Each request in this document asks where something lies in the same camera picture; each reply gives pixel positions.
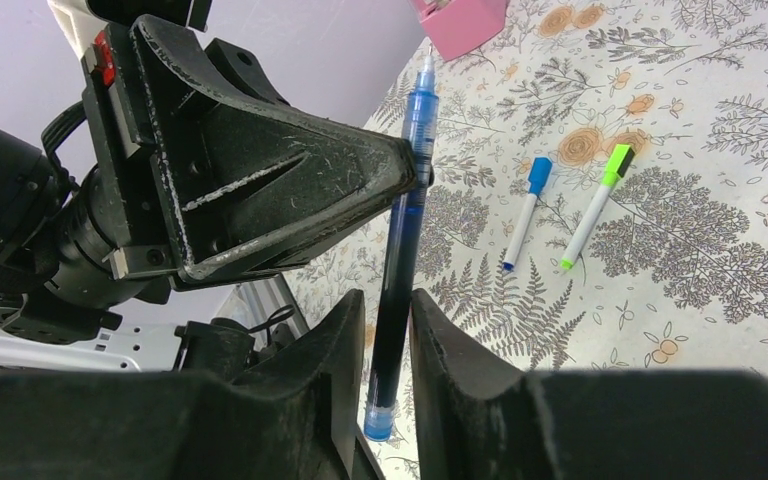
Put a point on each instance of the white pen green tip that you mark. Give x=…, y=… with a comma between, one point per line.
x=615, y=170

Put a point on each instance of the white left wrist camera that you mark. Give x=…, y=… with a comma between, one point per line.
x=81, y=20

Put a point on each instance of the blue gel pen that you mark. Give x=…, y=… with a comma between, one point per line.
x=406, y=218

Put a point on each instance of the floral table mat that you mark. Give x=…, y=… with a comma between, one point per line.
x=675, y=273

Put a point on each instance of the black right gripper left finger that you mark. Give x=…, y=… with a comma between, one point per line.
x=293, y=416

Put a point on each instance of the white pen dark tip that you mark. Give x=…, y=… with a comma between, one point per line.
x=537, y=179

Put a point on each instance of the pink metronome box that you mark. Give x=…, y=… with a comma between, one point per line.
x=458, y=27

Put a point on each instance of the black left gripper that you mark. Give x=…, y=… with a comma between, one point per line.
x=82, y=228

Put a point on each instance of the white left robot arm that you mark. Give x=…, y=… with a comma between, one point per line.
x=92, y=344

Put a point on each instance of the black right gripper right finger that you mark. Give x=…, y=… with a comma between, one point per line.
x=478, y=417

